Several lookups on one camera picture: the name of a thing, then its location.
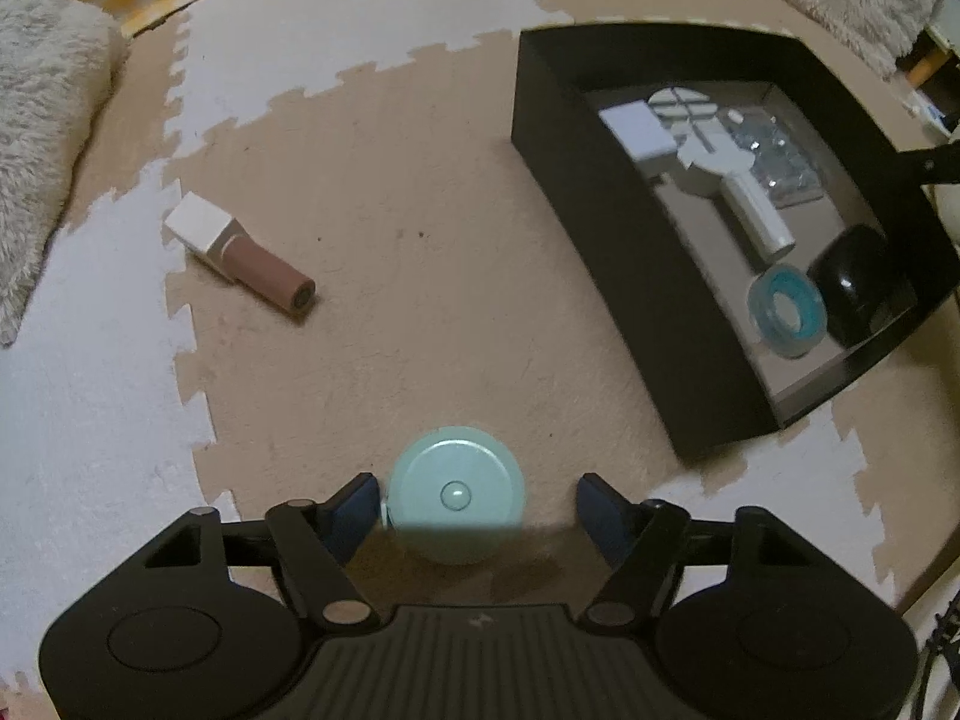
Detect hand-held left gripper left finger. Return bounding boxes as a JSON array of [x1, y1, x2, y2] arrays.
[[142, 472, 383, 635]]

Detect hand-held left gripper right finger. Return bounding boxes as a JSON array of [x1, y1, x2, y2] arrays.
[[574, 472, 818, 629]]

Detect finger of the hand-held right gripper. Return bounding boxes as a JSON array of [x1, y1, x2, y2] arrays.
[[891, 144, 960, 187]]

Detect mint round tape measure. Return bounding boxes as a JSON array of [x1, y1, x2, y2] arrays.
[[379, 425, 527, 567]]

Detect black box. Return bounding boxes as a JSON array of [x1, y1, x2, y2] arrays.
[[510, 21, 957, 458]]

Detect white charger plug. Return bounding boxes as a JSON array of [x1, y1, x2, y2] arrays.
[[598, 100, 676, 163]]

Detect black round object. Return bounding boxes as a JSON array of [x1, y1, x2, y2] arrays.
[[806, 223, 920, 350]]

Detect clear plastic packet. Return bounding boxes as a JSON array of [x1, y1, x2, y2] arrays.
[[726, 106, 827, 209]]

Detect blue tape roll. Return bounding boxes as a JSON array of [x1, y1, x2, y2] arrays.
[[746, 264, 828, 359]]

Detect white handheld fan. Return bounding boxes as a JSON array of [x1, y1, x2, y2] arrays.
[[645, 84, 796, 260]]

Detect brown tube with white cap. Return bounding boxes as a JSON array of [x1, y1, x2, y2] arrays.
[[163, 193, 317, 323]]

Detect large white fluffy pillow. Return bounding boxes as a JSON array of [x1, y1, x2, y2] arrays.
[[0, 0, 130, 350]]

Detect black power cable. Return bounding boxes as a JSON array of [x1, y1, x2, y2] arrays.
[[904, 592, 960, 720]]

